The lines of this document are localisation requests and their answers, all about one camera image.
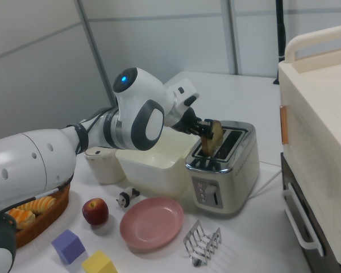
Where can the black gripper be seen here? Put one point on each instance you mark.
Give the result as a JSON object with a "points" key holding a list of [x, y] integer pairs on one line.
{"points": [[187, 122]]}

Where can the toast bread slice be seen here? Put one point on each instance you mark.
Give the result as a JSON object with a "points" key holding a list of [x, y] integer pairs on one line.
{"points": [[216, 136]]}

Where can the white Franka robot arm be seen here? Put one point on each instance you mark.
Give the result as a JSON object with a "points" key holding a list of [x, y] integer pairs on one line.
{"points": [[142, 113]]}

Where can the pink plate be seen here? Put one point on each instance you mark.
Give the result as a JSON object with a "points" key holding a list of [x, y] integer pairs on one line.
{"points": [[152, 224]]}

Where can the long ridged bread roll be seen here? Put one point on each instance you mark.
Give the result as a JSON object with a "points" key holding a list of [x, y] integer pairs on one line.
{"points": [[41, 203]]}

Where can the short glazed bread roll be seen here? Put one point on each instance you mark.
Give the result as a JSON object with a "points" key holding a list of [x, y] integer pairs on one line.
{"points": [[22, 219]]}

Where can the cream steel toaster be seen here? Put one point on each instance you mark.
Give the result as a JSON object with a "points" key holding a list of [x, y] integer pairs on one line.
{"points": [[233, 173]]}

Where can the white plastic storage container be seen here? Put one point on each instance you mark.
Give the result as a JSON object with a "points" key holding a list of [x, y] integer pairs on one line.
{"points": [[153, 170]]}

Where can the panda toy figure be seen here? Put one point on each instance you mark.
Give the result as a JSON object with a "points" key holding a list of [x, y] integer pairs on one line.
{"points": [[126, 197]]}

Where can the small white lidded bin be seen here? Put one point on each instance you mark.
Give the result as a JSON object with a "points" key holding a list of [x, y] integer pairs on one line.
{"points": [[102, 167]]}

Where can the metal toast rack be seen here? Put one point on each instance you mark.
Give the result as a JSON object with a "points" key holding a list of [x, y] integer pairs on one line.
{"points": [[200, 241]]}

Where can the cream plastic cabinet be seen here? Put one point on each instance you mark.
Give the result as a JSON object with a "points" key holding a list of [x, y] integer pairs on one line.
{"points": [[321, 113]]}

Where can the black pole stand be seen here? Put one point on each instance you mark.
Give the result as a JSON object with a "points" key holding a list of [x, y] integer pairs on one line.
{"points": [[280, 34]]}

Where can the brown drawer box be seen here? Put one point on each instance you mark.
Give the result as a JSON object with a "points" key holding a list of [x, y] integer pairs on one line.
{"points": [[309, 213]]}

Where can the red apple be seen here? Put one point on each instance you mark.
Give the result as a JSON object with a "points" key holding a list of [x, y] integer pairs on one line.
{"points": [[95, 211]]}

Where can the yellow foam block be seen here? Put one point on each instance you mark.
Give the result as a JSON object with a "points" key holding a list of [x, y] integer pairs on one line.
{"points": [[98, 263]]}

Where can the purple foam block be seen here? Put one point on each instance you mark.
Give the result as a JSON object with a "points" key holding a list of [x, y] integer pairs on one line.
{"points": [[69, 247]]}

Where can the brown wicker basket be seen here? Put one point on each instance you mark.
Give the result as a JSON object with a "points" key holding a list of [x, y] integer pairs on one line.
{"points": [[48, 219]]}

